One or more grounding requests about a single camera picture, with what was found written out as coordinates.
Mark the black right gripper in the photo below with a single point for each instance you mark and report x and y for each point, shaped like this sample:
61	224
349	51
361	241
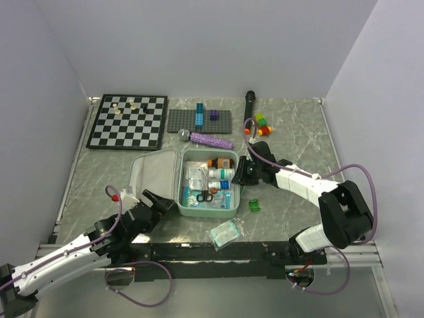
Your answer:
240	177

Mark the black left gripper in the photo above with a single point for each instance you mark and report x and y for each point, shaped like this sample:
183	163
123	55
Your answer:
159	206

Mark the white green-label bottle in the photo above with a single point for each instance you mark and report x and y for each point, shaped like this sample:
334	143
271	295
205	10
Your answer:
221	173

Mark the blue white bandage roll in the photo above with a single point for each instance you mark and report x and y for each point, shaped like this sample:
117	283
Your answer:
219	184

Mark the brown orange-cap medicine bottle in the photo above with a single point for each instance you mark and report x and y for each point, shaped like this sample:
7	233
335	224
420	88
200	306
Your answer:
224	163

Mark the blue-topped small bag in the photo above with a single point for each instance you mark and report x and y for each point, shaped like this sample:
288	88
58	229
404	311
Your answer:
221	200

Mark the mint green medicine case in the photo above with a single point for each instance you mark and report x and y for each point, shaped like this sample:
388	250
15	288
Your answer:
162	172

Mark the small black scissors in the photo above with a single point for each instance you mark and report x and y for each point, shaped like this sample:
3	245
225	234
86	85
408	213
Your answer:
204	196

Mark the clear plaster packet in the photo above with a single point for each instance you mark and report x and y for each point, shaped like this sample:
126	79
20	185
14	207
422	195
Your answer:
195	174

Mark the teal band-aid bag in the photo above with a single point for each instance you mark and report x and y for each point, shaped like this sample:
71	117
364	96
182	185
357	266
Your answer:
226	233

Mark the blue wipes packet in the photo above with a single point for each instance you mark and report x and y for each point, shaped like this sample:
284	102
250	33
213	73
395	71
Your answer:
189	199

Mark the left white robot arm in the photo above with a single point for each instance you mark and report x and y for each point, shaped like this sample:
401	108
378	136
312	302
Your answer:
107	243

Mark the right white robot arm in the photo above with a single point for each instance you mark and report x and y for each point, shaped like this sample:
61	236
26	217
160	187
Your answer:
345	216

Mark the green plastic clip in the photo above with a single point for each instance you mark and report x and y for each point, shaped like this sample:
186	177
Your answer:
254	205

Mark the colourful brick toy car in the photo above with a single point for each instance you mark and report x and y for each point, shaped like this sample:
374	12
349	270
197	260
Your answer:
263	128

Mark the purple glitter microphone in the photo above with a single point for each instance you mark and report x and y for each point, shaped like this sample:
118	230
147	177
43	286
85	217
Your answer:
187	136

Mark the purple building brick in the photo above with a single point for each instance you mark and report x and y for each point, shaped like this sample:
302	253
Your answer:
213	115

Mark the blue brick stack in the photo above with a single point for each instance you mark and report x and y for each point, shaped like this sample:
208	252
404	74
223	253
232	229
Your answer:
199	115

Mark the grey building baseplate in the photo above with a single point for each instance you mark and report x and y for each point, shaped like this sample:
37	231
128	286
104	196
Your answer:
185	119

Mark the black white chessboard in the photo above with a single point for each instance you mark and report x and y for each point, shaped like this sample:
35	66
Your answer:
132	129

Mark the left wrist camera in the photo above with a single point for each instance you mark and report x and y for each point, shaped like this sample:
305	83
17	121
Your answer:
128	198

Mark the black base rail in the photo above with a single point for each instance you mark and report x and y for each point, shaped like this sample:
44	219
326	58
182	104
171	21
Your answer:
269	259

